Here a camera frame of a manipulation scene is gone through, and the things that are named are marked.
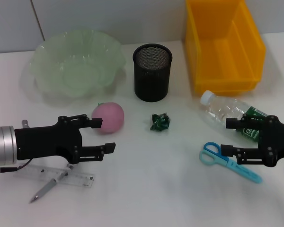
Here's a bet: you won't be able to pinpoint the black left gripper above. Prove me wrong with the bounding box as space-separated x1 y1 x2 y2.
14 114 116 165

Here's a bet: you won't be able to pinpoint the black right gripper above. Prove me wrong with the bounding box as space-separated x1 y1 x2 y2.
220 113 284 167

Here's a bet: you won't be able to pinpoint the pink peach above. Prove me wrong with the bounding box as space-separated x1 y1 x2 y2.
91 102 125 135

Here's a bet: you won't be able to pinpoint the clear green-labelled water bottle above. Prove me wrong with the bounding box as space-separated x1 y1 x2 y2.
200 90 268 143

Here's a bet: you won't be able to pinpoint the blue scissors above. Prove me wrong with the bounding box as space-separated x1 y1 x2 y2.
198 141 263 184

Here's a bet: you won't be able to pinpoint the green plastic wrapper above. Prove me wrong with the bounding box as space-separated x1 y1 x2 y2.
149 113 171 131

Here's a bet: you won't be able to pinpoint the transparent plastic ruler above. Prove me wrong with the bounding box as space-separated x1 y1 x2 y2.
13 164 96 188

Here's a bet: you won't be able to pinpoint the black mesh pen holder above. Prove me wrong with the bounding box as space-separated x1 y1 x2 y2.
132 43 173 103

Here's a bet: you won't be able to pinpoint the silver pen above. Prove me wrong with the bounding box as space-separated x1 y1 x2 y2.
29 163 74 204

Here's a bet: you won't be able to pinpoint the pale green glass fruit bowl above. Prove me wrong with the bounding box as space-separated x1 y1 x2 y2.
28 29 127 99

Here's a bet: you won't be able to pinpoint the yellow plastic bin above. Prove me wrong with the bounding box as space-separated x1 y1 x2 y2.
185 0 267 95

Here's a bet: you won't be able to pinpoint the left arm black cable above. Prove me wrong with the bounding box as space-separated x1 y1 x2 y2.
0 158 32 175

